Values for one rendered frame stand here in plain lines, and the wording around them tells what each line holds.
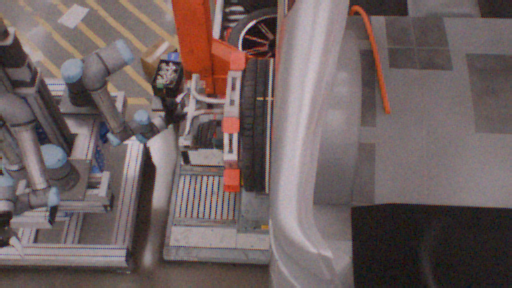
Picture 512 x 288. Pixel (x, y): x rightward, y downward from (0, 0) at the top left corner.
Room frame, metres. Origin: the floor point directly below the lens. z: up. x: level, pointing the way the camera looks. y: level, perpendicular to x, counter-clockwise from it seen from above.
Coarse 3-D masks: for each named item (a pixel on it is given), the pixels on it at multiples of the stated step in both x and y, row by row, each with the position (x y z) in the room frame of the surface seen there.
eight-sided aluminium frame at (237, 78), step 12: (228, 72) 1.76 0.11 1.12; (240, 72) 1.76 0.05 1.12; (228, 84) 1.68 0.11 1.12; (240, 84) 1.70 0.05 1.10; (228, 96) 1.61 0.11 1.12; (240, 96) 1.88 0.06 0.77; (228, 108) 1.55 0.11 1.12; (228, 144) 1.44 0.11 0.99; (240, 144) 1.67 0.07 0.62; (228, 156) 1.39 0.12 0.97; (240, 156) 1.60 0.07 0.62; (228, 168) 1.37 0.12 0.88; (240, 168) 1.50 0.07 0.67
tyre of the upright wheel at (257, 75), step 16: (256, 64) 1.78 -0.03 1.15; (272, 64) 1.77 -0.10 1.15; (256, 80) 1.66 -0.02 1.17; (272, 80) 1.65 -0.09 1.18; (256, 96) 1.57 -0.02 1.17; (272, 96) 1.57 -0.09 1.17; (256, 112) 1.50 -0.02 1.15; (272, 112) 1.50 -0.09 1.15; (256, 128) 1.44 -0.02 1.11; (256, 144) 1.39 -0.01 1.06; (256, 160) 1.34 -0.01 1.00; (256, 176) 1.31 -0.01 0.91
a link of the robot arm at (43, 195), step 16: (0, 96) 1.39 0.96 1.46; (16, 96) 1.41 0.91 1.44; (0, 112) 1.33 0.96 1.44; (16, 112) 1.34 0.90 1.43; (32, 112) 1.37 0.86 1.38; (16, 128) 1.30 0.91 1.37; (32, 128) 1.31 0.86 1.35; (32, 144) 1.26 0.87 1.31; (32, 160) 1.22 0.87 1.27; (32, 176) 1.17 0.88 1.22; (32, 192) 1.13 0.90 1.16; (48, 192) 1.13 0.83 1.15; (32, 208) 1.08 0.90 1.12
